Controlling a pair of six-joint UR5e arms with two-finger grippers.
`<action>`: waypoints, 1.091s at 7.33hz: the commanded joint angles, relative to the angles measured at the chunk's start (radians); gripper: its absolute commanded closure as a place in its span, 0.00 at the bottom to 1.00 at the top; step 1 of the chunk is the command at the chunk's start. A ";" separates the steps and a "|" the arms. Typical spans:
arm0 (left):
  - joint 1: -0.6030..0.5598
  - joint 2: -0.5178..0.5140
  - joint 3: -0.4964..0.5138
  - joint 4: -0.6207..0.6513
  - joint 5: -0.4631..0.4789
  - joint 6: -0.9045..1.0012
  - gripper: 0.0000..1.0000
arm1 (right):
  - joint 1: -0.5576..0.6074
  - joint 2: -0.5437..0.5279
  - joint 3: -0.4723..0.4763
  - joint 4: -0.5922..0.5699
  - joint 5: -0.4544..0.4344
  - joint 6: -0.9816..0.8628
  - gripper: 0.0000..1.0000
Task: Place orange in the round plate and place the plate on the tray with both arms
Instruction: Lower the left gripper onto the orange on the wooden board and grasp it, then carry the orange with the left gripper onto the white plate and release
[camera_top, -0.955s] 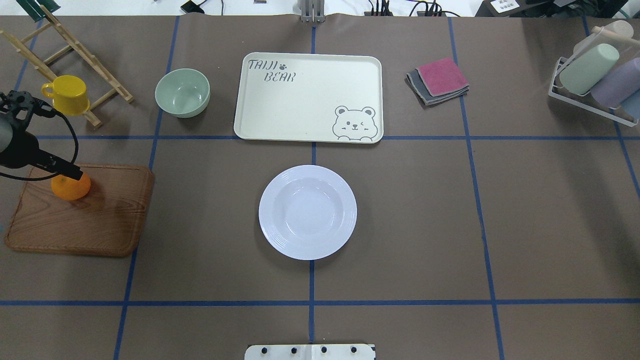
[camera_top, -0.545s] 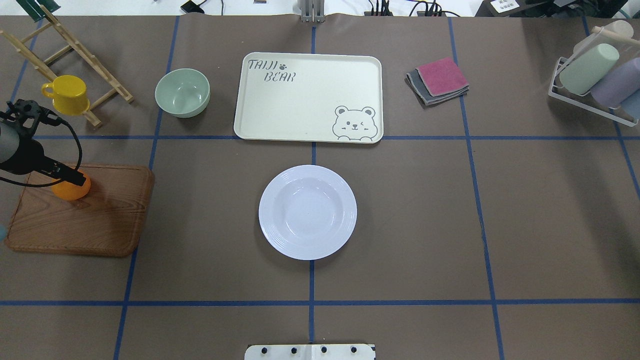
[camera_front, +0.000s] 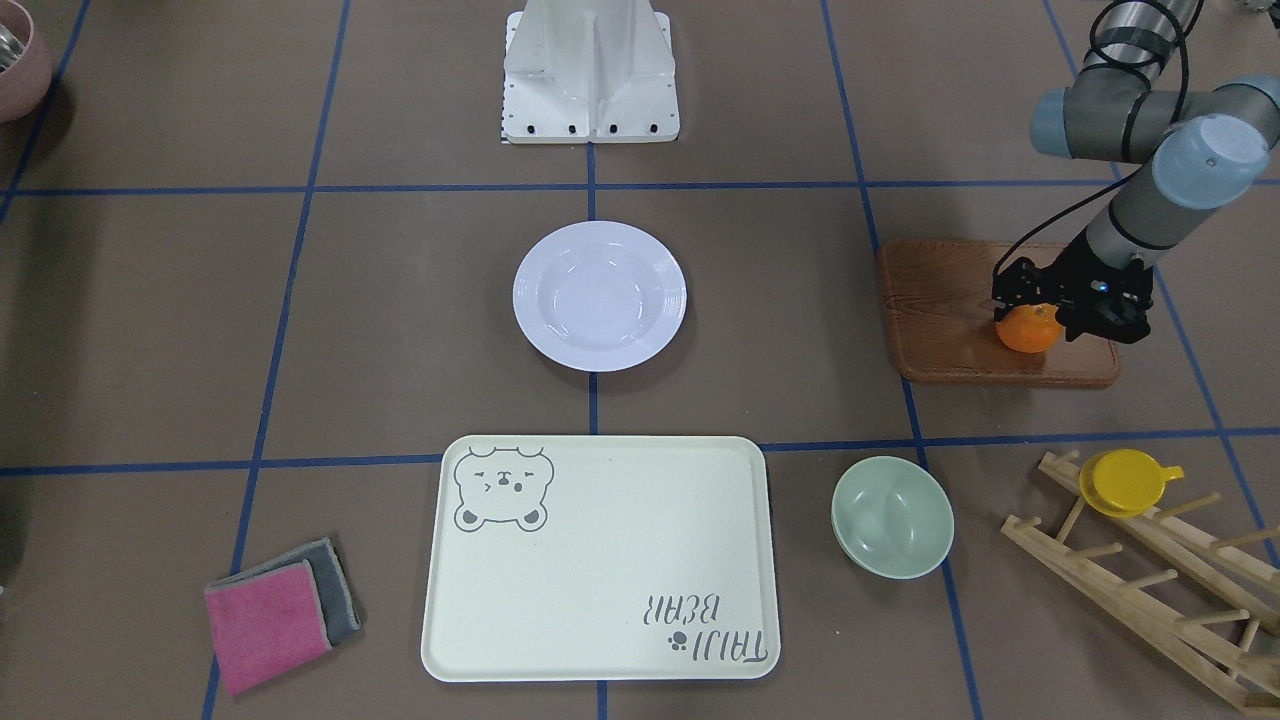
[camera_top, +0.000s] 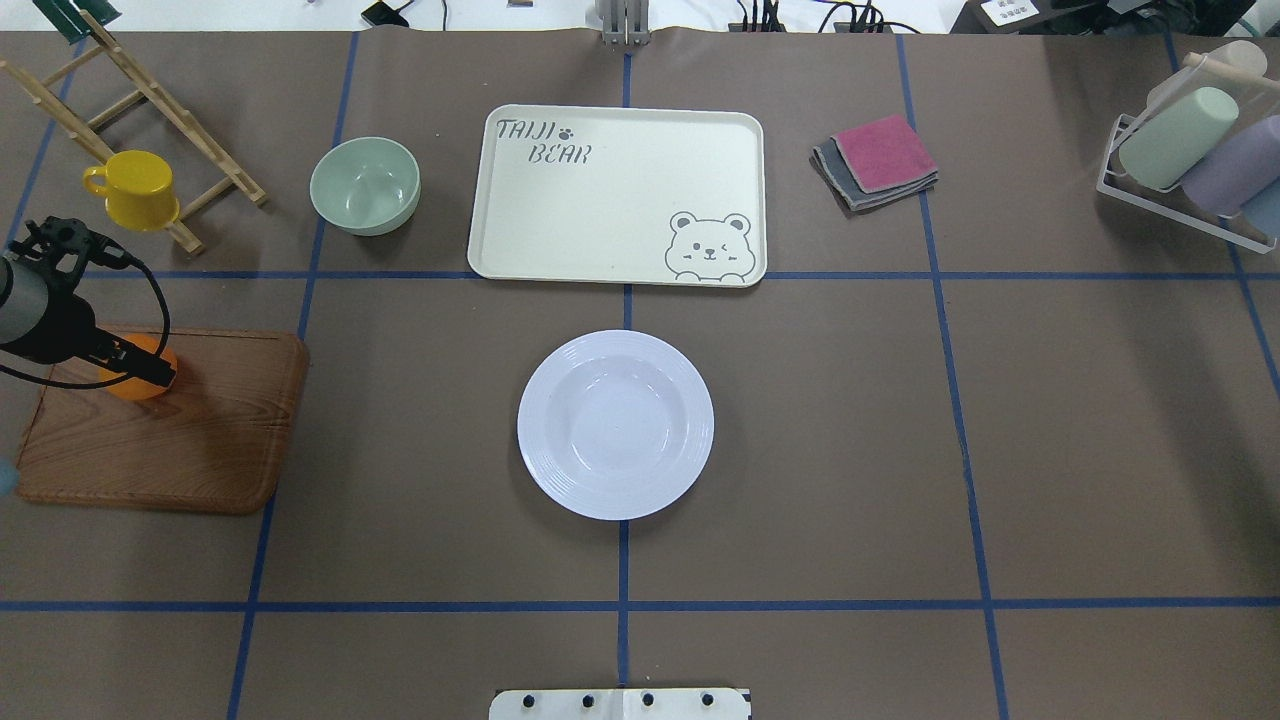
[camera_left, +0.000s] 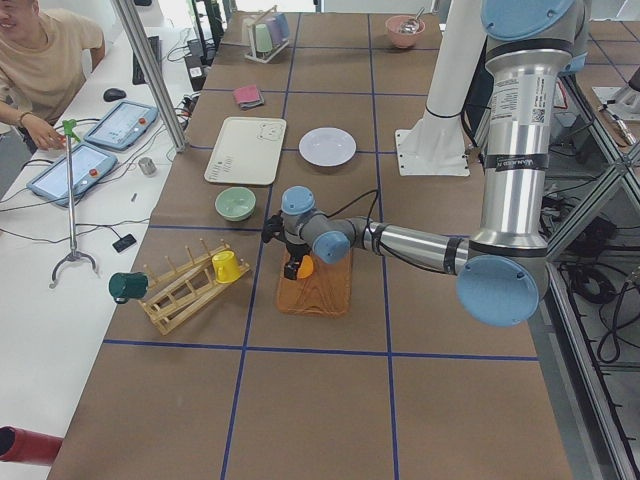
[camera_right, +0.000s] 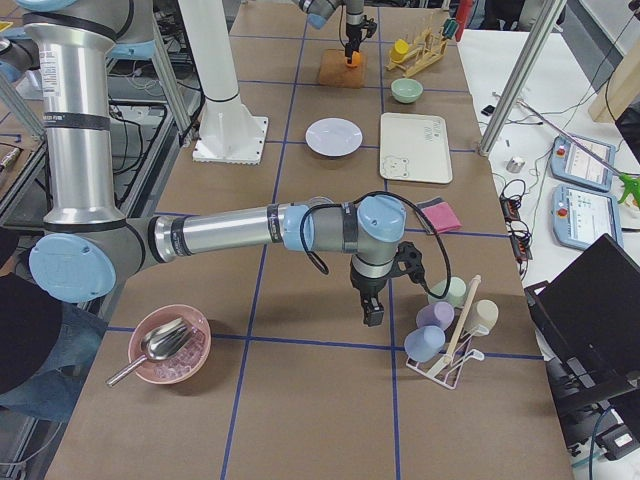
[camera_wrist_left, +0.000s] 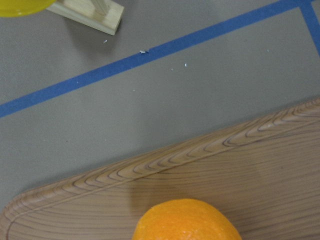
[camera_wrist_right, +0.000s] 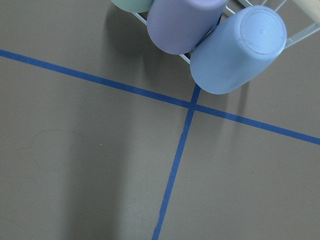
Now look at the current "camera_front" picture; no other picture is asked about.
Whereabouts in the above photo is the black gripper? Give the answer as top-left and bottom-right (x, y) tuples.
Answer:
(1050, 240), (1153, 345)

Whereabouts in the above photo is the orange fruit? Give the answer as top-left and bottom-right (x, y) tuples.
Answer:
(995, 304), (1065, 354)

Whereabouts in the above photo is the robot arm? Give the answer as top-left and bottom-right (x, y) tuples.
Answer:
(1030, 1), (1279, 345)

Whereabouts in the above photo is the cream bear tray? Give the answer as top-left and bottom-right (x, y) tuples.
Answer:
(420, 436), (781, 683)

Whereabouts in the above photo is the wooden cutting board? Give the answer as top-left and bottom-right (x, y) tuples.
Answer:
(877, 238), (1121, 389)

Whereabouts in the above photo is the yellow mug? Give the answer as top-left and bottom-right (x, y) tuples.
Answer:
(1076, 448), (1185, 518)

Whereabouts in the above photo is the green bowl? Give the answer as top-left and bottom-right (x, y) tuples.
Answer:
(829, 456), (955, 580)

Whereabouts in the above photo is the wooden dish rack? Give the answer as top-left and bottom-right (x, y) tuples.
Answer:
(1001, 452), (1279, 719)

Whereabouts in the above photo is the white ribbed plate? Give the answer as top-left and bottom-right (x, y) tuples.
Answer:
(512, 222), (689, 373)

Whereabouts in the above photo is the grey cloth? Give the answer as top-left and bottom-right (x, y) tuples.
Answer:
(205, 537), (361, 647)

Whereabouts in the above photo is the pink cloth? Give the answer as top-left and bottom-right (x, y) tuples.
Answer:
(204, 561), (333, 696)

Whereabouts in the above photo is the pink bowl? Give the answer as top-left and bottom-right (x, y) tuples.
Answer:
(1, 1), (54, 124)

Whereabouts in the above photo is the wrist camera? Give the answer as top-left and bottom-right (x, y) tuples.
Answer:
(991, 258), (1061, 323)

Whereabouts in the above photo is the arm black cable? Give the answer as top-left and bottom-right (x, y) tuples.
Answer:
(992, 0), (1201, 291)

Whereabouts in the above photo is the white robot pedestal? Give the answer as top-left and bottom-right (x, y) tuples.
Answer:
(500, 1), (681, 145)

